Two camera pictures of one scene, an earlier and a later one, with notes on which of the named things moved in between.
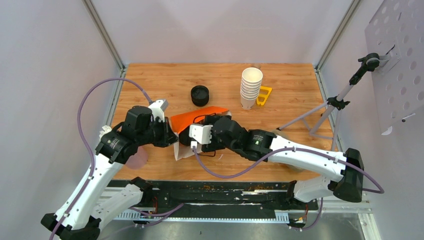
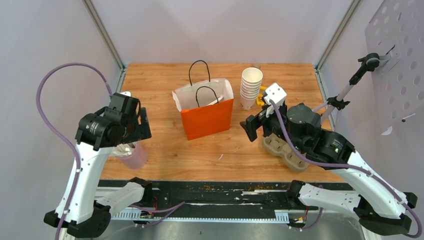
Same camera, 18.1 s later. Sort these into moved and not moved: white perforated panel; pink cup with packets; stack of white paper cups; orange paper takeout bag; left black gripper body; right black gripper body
Moved: left black gripper body; right black gripper body; orange paper takeout bag
Not moved: white perforated panel; stack of white paper cups; pink cup with packets
